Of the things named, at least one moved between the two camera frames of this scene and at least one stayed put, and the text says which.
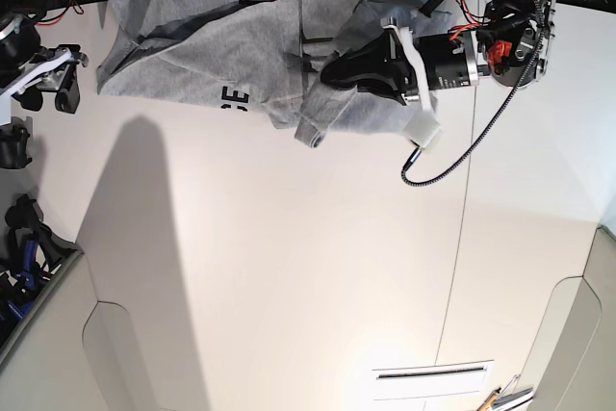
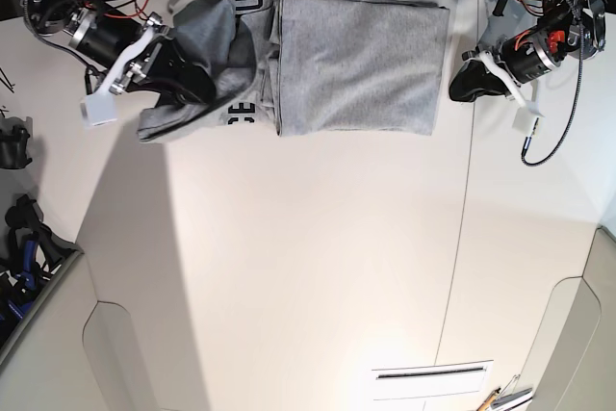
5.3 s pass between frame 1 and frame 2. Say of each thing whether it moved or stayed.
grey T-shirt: moved
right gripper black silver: moved
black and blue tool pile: stayed
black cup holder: stayed
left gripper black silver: moved
